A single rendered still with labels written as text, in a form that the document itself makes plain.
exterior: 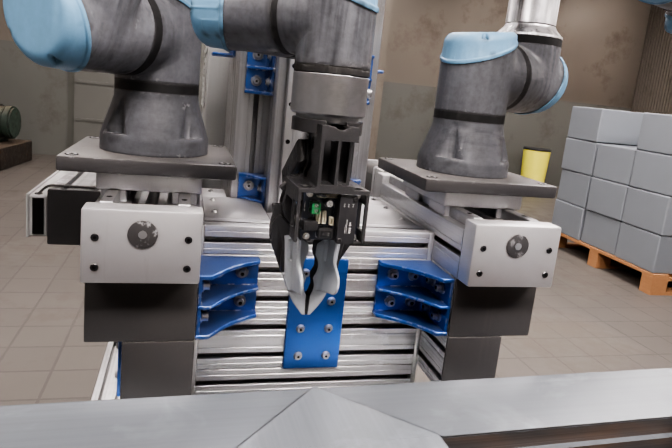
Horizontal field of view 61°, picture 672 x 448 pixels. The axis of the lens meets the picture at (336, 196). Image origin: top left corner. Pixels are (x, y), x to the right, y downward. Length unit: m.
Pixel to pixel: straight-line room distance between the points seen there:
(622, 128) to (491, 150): 4.12
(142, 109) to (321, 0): 0.35
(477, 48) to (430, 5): 7.34
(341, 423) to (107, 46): 0.49
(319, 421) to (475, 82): 0.58
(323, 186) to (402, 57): 7.56
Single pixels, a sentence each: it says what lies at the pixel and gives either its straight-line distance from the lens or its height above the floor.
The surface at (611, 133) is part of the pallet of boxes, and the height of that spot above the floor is 1.02.
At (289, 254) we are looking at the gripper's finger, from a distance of 0.60.
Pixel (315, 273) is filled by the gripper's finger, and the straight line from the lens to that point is 0.62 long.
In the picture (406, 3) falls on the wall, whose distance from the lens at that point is 8.13.
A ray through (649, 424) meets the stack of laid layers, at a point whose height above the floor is 0.86.
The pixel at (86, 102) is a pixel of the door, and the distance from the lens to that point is 7.61.
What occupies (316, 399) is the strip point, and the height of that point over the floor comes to 0.87.
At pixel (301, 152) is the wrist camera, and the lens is 0.58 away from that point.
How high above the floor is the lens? 1.15
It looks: 11 degrees down
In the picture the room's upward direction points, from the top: 6 degrees clockwise
